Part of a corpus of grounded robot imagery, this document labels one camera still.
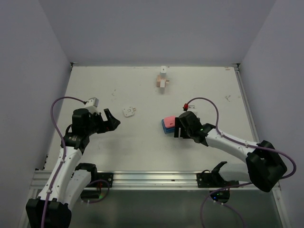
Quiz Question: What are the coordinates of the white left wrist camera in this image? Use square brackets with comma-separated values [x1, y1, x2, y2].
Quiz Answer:
[84, 97, 100, 114]

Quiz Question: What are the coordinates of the blue cube socket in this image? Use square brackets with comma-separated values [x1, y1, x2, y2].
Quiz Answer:
[161, 119, 174, 134]

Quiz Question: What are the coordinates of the white plug adapter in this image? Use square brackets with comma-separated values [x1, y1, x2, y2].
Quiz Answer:
[123, 106, 136, 118]

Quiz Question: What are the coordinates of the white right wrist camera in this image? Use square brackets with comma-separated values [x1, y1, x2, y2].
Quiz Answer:
[183, 103, 198, 115]

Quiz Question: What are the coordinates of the white charger plug front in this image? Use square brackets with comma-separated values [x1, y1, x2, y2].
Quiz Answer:
[159, 79, 166, 94]

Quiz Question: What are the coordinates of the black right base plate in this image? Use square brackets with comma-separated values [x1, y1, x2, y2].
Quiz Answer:
[196, 170, 239, 188]

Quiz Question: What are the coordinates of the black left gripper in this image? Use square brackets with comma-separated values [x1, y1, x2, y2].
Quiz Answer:
[85, 108, 120, 135]

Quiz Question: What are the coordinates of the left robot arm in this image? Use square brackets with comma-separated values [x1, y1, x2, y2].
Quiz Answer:
[26, 108, 121, 228]

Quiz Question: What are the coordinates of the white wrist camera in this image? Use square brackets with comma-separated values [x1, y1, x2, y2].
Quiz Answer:
[84, 97, 100, 114]
[183, 103, 198, 115]

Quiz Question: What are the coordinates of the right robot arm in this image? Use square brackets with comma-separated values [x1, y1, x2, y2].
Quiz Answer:
[174, 111, 287, 192]

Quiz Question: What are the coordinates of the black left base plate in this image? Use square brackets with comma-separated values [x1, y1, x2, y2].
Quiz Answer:
[89, 172, 114, 188]

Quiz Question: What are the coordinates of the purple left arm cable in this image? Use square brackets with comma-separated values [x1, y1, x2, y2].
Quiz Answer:
[40, 96, 111, 228]

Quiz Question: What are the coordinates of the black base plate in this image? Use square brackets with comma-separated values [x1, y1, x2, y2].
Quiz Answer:
[196, 170, 239, 188]
[89, 172, 114, 188]

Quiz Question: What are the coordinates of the aluminium mounting rail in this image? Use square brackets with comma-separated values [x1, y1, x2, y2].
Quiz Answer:
[30, 171, 218, 190]

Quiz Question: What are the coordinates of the peach cube socket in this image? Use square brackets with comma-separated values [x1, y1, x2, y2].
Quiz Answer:
[156, 75, 170, 88]

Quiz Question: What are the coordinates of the pink extension socket plug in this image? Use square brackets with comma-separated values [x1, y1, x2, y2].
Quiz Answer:
[163, 116, 176, 128]

